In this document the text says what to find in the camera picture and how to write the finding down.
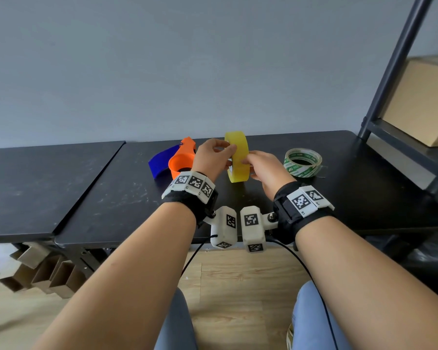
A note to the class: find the person's right shoe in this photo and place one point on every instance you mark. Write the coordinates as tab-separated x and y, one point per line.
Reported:
289	338

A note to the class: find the square cardboard tube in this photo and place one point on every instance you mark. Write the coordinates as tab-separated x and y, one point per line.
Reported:
67	282
31	254
18	278
45	275

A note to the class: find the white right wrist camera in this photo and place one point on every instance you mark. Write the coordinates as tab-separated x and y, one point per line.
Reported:
253	225

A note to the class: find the orange tape dispenser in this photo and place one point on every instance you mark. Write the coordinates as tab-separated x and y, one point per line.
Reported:
182	158

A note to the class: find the black metal table frame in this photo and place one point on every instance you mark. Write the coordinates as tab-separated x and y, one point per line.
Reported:
82	258

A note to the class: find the black metal shelf rack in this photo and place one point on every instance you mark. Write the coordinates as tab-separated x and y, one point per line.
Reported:
390	69

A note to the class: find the brown cardboard box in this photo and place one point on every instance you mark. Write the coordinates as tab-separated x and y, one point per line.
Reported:
419	102

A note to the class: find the blue curved plastic piece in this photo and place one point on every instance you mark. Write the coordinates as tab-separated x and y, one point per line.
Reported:
160	162

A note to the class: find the person's leg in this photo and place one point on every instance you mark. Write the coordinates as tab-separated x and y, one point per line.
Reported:
310	320
177	324

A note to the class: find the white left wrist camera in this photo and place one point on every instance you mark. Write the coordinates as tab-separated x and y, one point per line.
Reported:
224	225

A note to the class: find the person's right hand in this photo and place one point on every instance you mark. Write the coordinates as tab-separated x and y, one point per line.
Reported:
270	174

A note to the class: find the person's left forearm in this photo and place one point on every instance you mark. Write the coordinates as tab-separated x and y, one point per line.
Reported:
127	280

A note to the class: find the black left wrist band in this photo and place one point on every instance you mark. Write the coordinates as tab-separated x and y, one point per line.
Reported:
191	195

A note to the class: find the person's right thumb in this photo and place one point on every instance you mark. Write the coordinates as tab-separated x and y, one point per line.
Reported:
252	158

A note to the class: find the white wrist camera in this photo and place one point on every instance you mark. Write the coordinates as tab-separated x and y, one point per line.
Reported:
224	225
253	225

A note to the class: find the person's left leg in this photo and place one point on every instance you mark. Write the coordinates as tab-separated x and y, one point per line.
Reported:
177	324

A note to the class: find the person's right leg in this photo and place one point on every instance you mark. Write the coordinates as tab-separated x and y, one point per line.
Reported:
310	320

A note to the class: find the black wrist band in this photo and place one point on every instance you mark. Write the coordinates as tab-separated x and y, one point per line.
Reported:
191	195
295	211

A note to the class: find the person's right forearm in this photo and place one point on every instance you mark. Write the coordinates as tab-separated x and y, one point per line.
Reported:
368	287

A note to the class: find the clear tape roll green print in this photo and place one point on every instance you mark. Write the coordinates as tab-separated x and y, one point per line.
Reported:
295	170

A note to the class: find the person's left thumb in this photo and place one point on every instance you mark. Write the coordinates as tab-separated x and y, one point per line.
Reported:
219	142

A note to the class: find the person's left hand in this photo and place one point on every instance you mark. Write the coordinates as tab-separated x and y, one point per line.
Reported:
206	160

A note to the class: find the yellow tape roll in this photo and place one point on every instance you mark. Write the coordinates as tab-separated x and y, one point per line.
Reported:
239	171

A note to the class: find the black right wrist band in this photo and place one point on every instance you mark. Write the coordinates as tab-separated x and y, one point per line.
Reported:
295	211

